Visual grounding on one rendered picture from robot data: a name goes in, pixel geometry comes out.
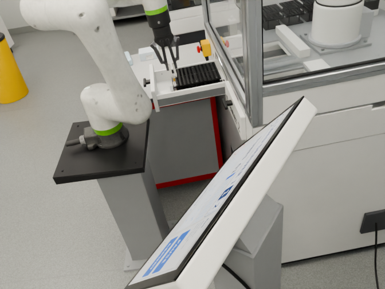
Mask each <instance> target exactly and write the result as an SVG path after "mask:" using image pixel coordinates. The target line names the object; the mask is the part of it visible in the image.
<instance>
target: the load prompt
mask: <svg viewBox="0 0 385 289"><path fill-rule="evenodd" d="M281 121H282V119H281V120H280V121H279V122H277V123H276V124H275V125H273V126H272V127H271V128H270V129H269V130H268V131H267V133H266V134H265V135H264V137H263V138H262V139H261V141H260V142H259V144H258V145H257V146H256V148H255V149H254V150H253V152H252V153H251V154H250V155H249V157H248V159H247V160H246V161H245V163H244V164H243V165H242V166H241V168H240V169H239V170H238V172H237V173H236V175H235V176H234V177H233V179H232V180H231V181H230V183H229V184H228V185H227V187H226V188H225V189H224V191H223V192H222V194H221V195H220V196H219V197H218V199H217V200H216V202H215V203H214V204H213V206H212V207H211V208H210V210H209V211H208V212H207V214H206V215H205V216H204V217H206V216H208V215H210V214H212V213H213V212H215V211H217V209H218V208H219V207H220V205H221V204H222V203H223V201H224V200H225V198H226V197H227V195H228V194H229V193H230V191H231V190H232V188H233V187H234V186H235V184H236V183H237V182H238V180H239V179H240V178H241V176H242V175H243V173H244V172H245V170H246V169H247V168H248V166H249V165H250V164H251V162H252V161H253V159H254V158H255V157H256V155H257V154H258V153H259V151H260V150H261V149H262V147H263V145H264V144H265V143H266V141H267V140H268V139H269V137H270V136H271V135H272V133H273V131H274V130H275V129H276V128H277V126H278V125H279V124H280V122H281Z"/></svg>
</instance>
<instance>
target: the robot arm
mask: <svg viewBox="0 0 385 289"><path fill-rule="evenodd" d="M136 4H142V5H143V7H144V11H145V13H146V17H147V21H148V24H149V27H150V28H152V31H153V34H154V42H153V43H150V47H151V48H152V49H153V50H154V52H155V53H156V55H157V57H158V59H159V61H160V63H161V64H165V66H166V70H167V71H170V75H171V78H173V76H172V71H171V67H170V62H169V61H168V62H167V57H166V51H165V48H164V47H166V46H167V47H168V48H169V51H170V54H171V57H172V61H171V62H172V67H173V69H174V73H175V77H177V73H176V69H177V64H176V61H177V60H179V40H180V39H179V36H177V37H176V36H174V35H173V34H172V32H171V28H170V22H171V19H170V15H169V12H168V7H167V3H166V0H20V5H19V6H20V11H21V14H22V16H23V18H24V20H25V21H26V22H27V23H28V24H29V25H30V26H32V27H33V28H35V29H38V30H43V31H48V30H67V31H70V32H73V33H75V34H76V35H77V36H78V38H79V39H80V40H81V42H82V43H83V45H84V46H85V47H86V49H87V51H88V52H89V54H90V55H91V57H92V58H93V60H94V62H95V63H96V65H97V67H98V68H99V70H100V72H101V74H102V76H103V78H104V80H105V82H106V84H105V83H96V84H92V85H89V86H87V87H86V88H85V89H83V91H82V92H81V95H80V99H81V102H82V104H83V107H84V110H85V112H86V115H87V117H88V120H89V122H90V125H91V126H90V127H86V128H84V135H81V136H80V137H79V139H75V140H70V141H67V142H65V144H66V147H68V146H73V145H77V144H81V145H83V146H84V145H87V148H88V150H89V151H90V150H94V149H95V148H96V147H97V146H98V147H99V148H102V149H112V148H115V147H118V146H120V145H122V144H123V143H124V142H125V141H126V140H127V139H128V137H129V132H128V129H127V128H126V127H125V126H124V125H123V123H128V124H142V123H144V122H145V121H147V120H148V118H149V117H150V116H151V113H152V103H151V100H150V98H149V97H148V95H147V94H146V92H145V91H144V89H143V88H142V86H141V85H140V83H139V81H138V80H137V78H136V76H135V74H134V72H133V70H132V68H131V66H130V64H129V62H128V60H127V58H126V56H125V53H124V51H123V48H122V46H121V43H120V41H119V38H118V36H117V33H116V29H115V26H114V24H113V20H112V16H111V13H110V10H109V8H113V7H122V6H130V5H136ZM173 39H174V41H175V46H176V57H175V56H174V53H173V51H172V47H171V43H172V41H173ZM156 44H158V45H159V46H160V47H161V48H162V53H163V58H164V60H163V59H162V57H161V55H160V53H159V51H158V49H157V47H156Z"/></svg>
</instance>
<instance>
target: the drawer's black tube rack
mask: <svg viewBox="0 0 385 289"><path fill-rule="evenodd" d="M176 73H177V77H175V78H176V85H177V91H178V90H182V89H188V88H193V87H199V86H203V85H208V84H214V83H220V82H221V80H220V79H221V76H220V74H219V72H218V69H217V67H216V65H215V62H211V63H205V64H200V65H194V66H190V67H185V68H179V69H176Z"/></svg>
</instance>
